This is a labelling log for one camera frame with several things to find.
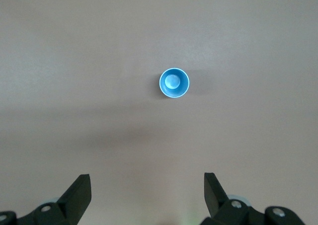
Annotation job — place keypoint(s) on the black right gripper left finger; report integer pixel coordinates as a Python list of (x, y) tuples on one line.
[(74, 200)]

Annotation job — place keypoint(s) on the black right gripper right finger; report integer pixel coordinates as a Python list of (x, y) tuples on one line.
[(214, 197)]

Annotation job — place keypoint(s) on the blue plastic cup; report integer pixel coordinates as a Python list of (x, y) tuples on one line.
[(174, 82)]

